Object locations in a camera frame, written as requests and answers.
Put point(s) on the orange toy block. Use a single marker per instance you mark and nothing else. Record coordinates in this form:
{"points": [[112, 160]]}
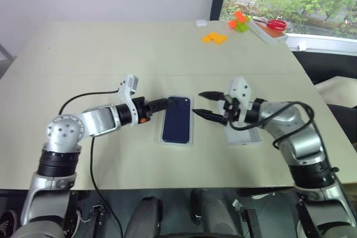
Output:
{"points": [[238, 18]]}

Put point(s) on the black metal bracket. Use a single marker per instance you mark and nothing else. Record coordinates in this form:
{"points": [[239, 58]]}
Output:
{"points": [[248, 215], [98, 218]]}

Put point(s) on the small white round case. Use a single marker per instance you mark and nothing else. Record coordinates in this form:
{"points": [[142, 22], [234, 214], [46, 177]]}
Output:
{"points": [[200, 23]]}

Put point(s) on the small white crumpled object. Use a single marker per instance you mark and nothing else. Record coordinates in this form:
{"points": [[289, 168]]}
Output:
{"points": [[302, 45]]}

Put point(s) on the dark rounded shape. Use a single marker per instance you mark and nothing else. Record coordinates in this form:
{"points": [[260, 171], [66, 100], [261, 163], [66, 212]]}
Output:
{"points": [[149, 215], [212, 210]]}

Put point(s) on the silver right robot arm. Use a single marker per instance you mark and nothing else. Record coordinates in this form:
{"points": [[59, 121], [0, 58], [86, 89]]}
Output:
{"points": [[301, 137]]}

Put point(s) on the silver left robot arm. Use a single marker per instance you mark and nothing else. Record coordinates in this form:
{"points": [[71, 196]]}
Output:
{"points": [[83, 121]]}

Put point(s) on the white and orange flat box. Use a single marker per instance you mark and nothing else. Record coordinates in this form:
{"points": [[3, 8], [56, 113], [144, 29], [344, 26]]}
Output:
{"points": [[269, 36]]}

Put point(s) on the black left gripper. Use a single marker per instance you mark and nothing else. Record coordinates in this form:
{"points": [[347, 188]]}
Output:
{"points": [[142, 108]]}

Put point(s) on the dark blue smartphone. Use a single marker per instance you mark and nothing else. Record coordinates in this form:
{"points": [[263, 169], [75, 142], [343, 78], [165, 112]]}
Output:
{"points": [[178, 123]]}

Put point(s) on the white window sill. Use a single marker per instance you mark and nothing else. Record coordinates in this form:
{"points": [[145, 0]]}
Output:
{"points": [[326, 43]]}

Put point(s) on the yellow toy block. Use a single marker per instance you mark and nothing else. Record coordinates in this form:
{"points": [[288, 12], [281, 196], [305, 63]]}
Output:
{"points": [[208, 38], [221, 39]]}

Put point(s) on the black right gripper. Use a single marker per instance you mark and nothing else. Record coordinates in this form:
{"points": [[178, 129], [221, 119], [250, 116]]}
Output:
{"points": [[231, 109]]}

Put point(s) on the black and white sneaker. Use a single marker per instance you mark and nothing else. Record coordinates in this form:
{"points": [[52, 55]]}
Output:
{"points": [[76, 221], [8, 221]]}

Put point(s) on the green toy block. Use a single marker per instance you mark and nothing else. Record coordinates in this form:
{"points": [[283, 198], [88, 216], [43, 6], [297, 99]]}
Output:
{"points": [[242, 27]]}

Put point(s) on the deep white phone box lid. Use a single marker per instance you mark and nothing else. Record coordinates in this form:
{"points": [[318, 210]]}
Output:
{"points": [[242, 137]]}

